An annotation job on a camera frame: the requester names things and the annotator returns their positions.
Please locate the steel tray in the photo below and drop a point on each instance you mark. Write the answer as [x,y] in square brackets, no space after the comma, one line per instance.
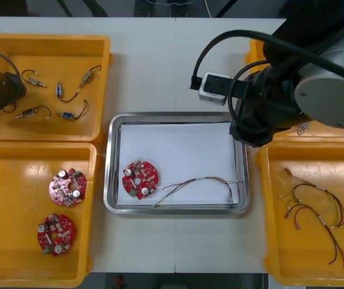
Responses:
[111,168]

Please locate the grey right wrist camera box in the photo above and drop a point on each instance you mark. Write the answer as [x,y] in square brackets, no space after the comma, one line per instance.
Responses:
[211,97]

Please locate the yellow-orange plastic bin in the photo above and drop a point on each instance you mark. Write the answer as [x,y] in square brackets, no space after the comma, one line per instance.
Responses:
[325,136]
[304,256]
[9,210]
[45,128]

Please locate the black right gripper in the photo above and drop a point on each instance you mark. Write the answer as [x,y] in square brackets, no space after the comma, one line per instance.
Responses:
[253,132]

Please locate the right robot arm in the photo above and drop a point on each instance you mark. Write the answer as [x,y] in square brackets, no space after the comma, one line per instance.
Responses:
[328,99]

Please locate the round red circuit board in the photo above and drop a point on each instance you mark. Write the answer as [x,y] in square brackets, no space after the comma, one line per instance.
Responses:
[147,180]
[66,192]
[60,234]

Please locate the blue label metal solenoid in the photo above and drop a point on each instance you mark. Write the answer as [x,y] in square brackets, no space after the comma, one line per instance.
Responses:
[58,89]
[67,115]

